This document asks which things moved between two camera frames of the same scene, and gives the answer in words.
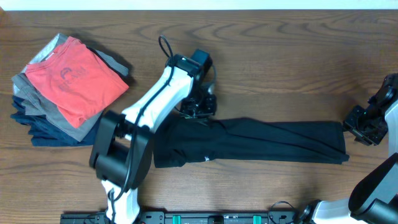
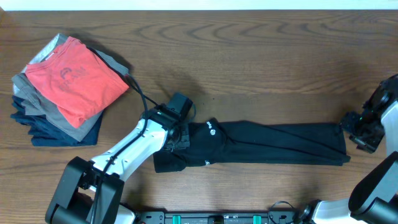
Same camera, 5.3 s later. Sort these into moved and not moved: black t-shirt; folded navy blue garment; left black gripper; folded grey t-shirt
Moved: left black gripper
Not moved: folded grey t-shirt; folded navy blue garment; black t-shirt
